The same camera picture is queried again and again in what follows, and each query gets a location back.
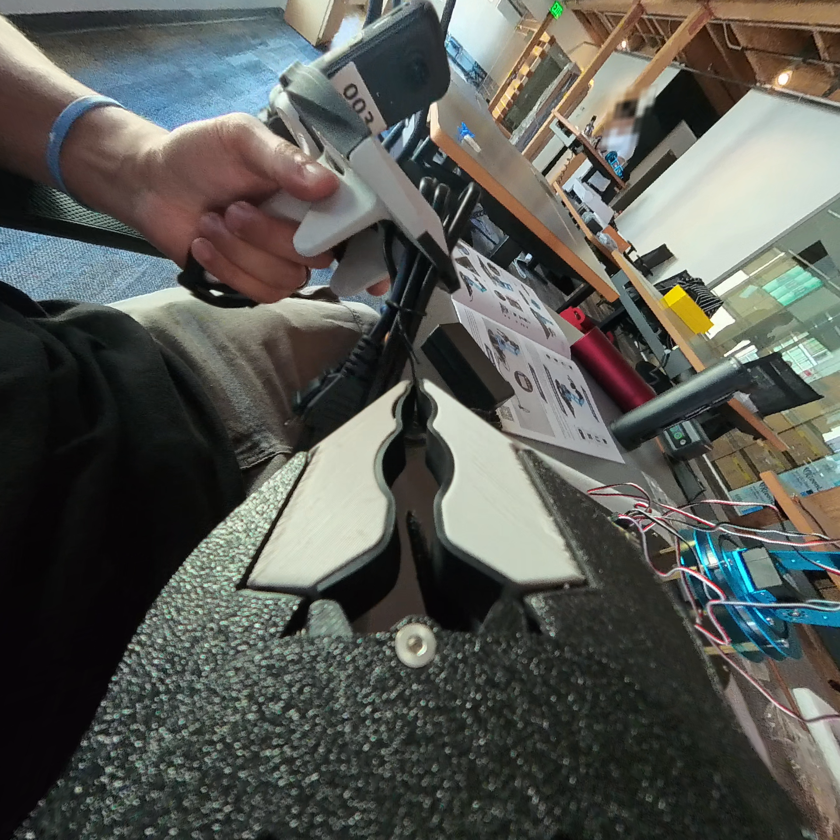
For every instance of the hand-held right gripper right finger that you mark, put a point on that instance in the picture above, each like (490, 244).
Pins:
(505, 518)

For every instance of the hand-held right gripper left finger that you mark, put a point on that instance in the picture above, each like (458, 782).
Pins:
(328, 512)

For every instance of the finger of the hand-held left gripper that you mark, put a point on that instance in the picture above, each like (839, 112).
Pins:
(400, 203)

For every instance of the blue toy robot arm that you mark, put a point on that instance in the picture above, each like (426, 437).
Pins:
(722, 577)

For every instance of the person's left forearm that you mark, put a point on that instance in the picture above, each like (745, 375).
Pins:
(19, 98)

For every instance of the wood-edged desk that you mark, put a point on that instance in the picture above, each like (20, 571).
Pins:
(722, 394)
(512, 170)

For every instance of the grey desk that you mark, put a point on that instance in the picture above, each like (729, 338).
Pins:
(646, 463)

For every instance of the person's left hand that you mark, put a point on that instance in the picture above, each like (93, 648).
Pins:
(197, 170)

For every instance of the small blue white object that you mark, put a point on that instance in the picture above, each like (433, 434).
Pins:
(468, 131)

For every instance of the printed instruction booklet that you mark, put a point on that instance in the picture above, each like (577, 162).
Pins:
(525, 367)

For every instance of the red cylinder bottle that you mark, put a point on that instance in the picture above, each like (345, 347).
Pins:
(610, 367)

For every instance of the dark grey cylinder bottle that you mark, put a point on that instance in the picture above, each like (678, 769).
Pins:
(682, 400)

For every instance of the yellow bin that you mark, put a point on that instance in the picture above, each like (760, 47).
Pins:
(686, 308)

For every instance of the black device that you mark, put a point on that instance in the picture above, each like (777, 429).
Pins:
(781, 387)

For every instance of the blue wristband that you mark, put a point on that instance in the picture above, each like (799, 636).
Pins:
(65, 131)

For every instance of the black chair armrest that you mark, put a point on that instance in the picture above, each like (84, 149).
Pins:
(65, 216)

